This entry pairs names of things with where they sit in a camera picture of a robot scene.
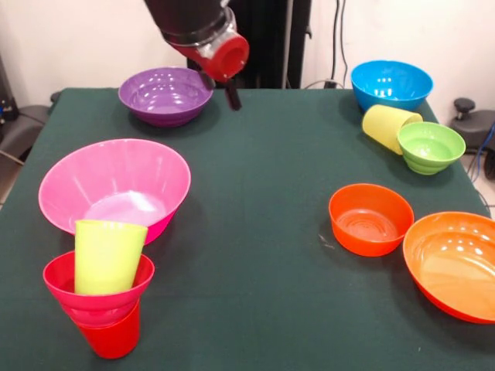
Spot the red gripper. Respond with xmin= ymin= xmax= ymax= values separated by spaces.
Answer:
xmin=169 ymin=32 xmax=251 ymax=112

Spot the large magenta bowl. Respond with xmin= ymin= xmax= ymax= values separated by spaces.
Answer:
xmin=37 ymin=138 xmax=193 ymax=247

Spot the yellow cup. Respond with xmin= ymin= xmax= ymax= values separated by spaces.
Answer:
xmin=361 ymin=104 xmax=425 ymax=156

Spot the blue bowl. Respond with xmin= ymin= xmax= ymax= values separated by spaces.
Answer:
xmin=350 ymin=60 xmax=435 ymax=115

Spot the lime green cup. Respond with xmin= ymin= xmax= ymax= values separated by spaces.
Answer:
xmin=73 ymin=219 xmax=149 ymax=297

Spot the small orange bowl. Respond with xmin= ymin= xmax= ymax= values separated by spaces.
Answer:
xmin=328 ymin=183 xmax=415 ymax=258

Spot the small crimson pink bowl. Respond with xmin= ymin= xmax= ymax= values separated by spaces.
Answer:
xmin=42 ymin=250 xmax=155 ymax=329

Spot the red cup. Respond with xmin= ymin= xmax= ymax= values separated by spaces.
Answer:
xmin=75 ymin=299 xmax=142 ymax=359

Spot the large orange bowl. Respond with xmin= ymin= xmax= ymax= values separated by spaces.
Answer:
xmin=402 ymin=211 xmax=495 ymax=325

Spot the purple bowl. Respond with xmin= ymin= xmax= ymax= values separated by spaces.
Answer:
xmin=118 ymin=66 xmax=214 ymax=128

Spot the black robot column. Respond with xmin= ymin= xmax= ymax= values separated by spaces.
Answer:
xmin=185 ymin=0 xmax=312 ymax=89

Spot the dark green tablecloth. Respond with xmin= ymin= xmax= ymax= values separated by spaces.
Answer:
xmin=0 ymin=87 xmax=495 ymax=371

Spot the black equipment box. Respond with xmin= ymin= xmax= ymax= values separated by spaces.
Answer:
xmin=0 ymin=53 xmax=19 ymax=128

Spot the small green bowl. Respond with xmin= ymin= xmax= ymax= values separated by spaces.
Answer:
xmin=396 ymin=121 xmax=467 ymax=176

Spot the black wall cable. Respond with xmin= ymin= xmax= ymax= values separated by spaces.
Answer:
xmin=331 ymin=0 xmax=349 ymax=84

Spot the blue cable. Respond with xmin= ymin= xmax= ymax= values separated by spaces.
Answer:
xmin=467 ymin=123 xmax=495 ymax=182

